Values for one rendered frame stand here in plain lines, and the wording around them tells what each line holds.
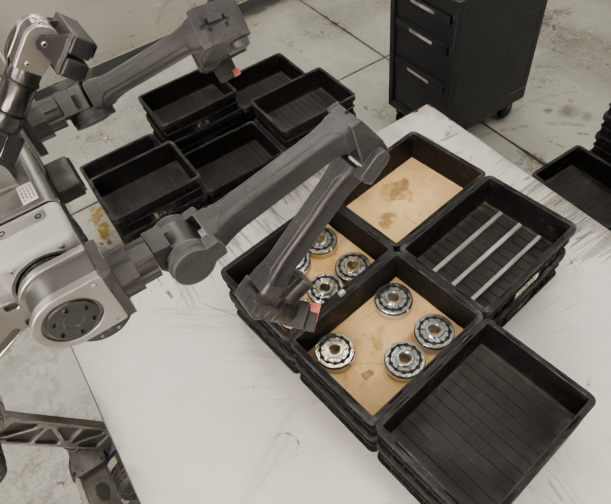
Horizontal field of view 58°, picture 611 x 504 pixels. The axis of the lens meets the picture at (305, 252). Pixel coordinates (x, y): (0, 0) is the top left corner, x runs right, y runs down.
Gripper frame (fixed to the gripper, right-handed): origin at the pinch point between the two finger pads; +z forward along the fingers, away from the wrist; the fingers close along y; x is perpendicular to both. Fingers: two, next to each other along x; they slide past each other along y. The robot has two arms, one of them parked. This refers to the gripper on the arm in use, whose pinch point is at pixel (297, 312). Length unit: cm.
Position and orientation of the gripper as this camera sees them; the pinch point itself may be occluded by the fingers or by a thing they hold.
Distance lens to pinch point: 137.4
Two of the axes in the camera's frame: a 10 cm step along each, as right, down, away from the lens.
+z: 3.0, 1.5, 9.4
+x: -2.4, 9.7, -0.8
